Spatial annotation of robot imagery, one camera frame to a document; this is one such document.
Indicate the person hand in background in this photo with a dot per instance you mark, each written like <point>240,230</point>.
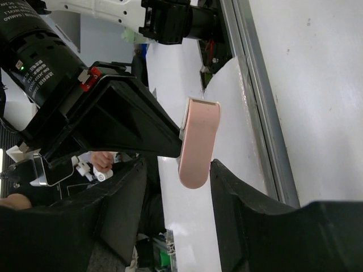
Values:
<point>101,160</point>

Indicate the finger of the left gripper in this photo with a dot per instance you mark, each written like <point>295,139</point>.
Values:
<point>119,115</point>

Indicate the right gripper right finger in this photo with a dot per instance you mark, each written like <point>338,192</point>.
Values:
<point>258,233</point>

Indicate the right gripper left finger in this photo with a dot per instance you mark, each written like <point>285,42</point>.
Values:
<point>61,237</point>

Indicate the aluminium table frame rail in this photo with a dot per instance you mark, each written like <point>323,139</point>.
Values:
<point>244,44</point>

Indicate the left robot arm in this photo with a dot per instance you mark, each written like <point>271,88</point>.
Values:
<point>65,57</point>

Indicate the pink white mini stapler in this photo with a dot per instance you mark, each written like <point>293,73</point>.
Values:
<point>198,135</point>

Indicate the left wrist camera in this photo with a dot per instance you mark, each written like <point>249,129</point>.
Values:
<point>32,169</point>

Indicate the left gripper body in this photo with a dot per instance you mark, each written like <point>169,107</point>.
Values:
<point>55,88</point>

